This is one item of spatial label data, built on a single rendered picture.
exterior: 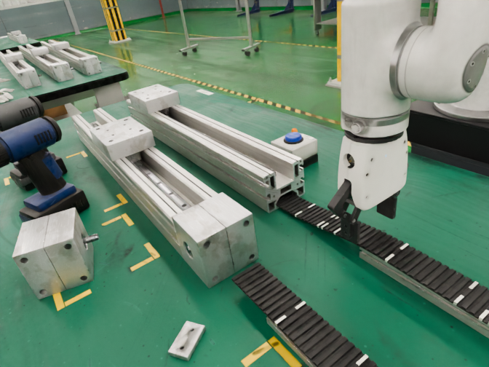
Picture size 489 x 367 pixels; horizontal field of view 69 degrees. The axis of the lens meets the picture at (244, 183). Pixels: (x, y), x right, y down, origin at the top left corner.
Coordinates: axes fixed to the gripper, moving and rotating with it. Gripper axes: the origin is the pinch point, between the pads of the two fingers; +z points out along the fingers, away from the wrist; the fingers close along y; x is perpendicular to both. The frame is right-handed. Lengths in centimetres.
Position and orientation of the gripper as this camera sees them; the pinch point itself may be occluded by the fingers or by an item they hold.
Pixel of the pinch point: (368, 221)
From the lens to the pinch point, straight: 59.0
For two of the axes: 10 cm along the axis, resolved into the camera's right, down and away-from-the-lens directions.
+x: -5.7, -3.5, 7.4
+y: 8.1, -3.9, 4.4
